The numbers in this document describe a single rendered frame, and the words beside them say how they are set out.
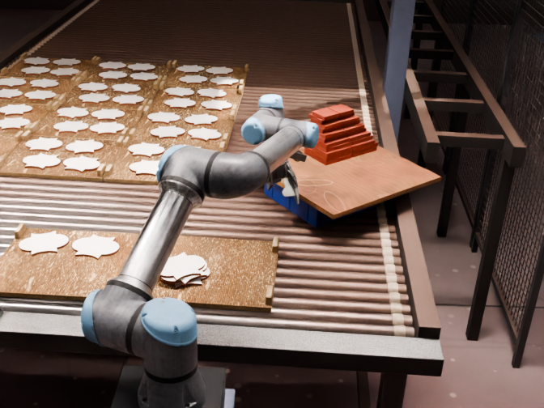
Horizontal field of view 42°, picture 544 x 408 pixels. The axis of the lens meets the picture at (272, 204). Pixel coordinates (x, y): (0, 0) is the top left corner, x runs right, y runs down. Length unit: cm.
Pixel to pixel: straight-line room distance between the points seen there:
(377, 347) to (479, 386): 142
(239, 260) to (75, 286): 48
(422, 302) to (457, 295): 176
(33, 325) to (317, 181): 103
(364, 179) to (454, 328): 131
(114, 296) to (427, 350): 82
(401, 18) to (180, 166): 200
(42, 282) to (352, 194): 100
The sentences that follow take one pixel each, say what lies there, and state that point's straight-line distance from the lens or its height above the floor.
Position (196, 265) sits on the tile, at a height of 97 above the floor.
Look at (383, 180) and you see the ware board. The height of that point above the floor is 104.
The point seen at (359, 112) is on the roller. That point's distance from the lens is 339.
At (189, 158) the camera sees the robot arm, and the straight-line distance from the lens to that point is 172.
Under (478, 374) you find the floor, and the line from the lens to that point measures 331.
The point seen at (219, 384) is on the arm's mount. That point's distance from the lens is 168.
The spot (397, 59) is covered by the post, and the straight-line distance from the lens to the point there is 355.
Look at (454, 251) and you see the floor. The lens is 414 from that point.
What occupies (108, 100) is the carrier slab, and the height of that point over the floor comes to 94.
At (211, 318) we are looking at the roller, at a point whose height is 92.
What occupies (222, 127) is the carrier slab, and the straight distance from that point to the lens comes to 309.
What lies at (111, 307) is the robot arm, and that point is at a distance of 157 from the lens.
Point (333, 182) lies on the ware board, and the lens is 240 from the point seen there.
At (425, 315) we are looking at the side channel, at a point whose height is 95.
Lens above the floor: 210
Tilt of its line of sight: 28 degrees down
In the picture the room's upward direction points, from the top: 2 degrees clockwise
